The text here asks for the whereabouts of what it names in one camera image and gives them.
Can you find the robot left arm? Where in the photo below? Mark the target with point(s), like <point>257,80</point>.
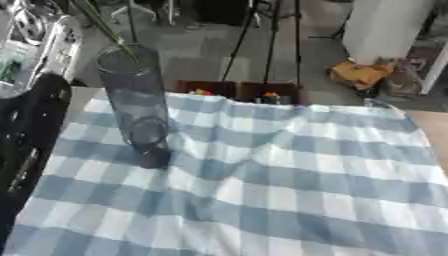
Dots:
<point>32,110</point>

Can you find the tall clear glass vase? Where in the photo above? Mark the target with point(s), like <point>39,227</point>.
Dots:
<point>137,100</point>

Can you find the dark brown open box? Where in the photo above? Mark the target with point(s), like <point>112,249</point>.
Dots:
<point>289,90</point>
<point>219,87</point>

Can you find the red and yellow toy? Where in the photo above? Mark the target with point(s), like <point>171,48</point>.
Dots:
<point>199,92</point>

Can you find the orange toy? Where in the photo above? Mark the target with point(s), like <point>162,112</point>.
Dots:
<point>269,94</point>

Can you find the black tripod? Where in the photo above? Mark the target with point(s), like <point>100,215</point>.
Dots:
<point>270,40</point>

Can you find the thin black pole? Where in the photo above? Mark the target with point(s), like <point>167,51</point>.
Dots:
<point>132,23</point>

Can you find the white chair base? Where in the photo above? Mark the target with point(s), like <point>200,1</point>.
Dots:
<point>146,8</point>

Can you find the tan bag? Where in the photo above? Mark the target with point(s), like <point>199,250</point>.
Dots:
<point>359,74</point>

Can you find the green flower stem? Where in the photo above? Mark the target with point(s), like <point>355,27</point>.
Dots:
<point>105,25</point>

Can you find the grey brown bag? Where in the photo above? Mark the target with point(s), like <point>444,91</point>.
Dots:
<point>402,83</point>

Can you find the white cabinet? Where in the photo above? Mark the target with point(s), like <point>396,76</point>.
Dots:
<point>382,26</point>

